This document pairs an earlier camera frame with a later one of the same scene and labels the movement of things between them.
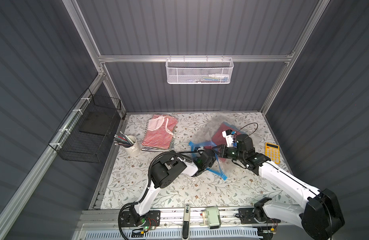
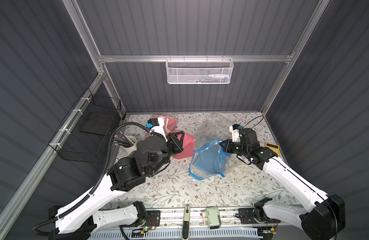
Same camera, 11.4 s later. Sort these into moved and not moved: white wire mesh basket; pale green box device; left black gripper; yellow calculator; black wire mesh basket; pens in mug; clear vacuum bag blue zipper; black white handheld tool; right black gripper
Moved: clear vacuum bag blue zipper; left black gripper; right black gripper
Not moved: white wire mesh basket; black wire mesh basket; black white handheld tool; yellow calculator; pens in mug; pale green box device
